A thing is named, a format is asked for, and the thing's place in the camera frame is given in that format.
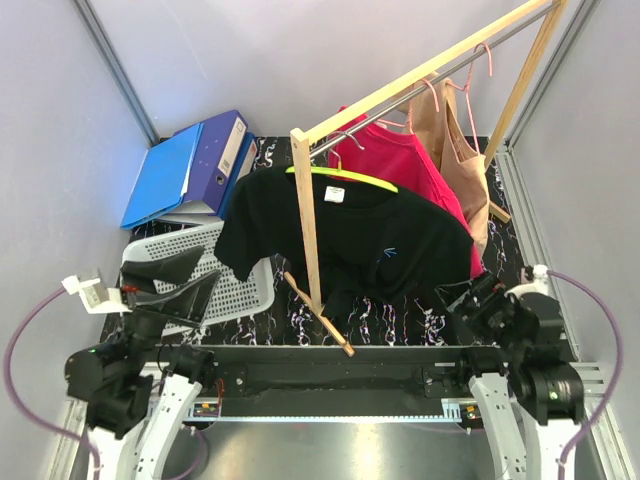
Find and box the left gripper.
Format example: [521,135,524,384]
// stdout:
[117,244,223,374]

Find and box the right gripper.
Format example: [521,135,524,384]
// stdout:
[436,267,528,357]

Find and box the black t shirt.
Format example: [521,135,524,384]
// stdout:
[215,166,483,318]

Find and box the red t shirt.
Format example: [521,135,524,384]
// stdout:
[327,105,485,279]

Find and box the neon yellow hanger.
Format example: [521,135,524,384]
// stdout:
[286,128,399,193]

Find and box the pink wire hanger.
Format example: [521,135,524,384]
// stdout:
[445,42,495,156]
[376,74,443,134]

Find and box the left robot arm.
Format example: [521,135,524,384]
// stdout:
[62,246,224,479]

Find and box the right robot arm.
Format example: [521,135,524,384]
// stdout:
[436,265,585,479]

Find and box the white plastic basket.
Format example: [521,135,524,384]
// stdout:
[122,221,275,327]

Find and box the light blue binder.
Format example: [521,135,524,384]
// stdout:
[120,123,202,230]

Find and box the black marble mat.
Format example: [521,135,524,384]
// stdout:
[99,134,551,347]

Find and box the wooden clothes rack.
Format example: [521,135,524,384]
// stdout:
[285,1,568,357]

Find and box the dark blue binder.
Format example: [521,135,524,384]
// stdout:
[179,110,248,215]
[217,132,258,220]

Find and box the beige top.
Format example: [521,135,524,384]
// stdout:
[405,78,489,254]

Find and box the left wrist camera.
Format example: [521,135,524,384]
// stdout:
[61,268,127,314]

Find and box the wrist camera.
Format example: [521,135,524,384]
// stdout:
[61,268,127,314]
[506,264,549,298]

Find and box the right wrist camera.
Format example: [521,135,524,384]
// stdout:
[506,264,549,298]

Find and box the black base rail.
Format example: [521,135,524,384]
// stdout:
[154,342,506,420]

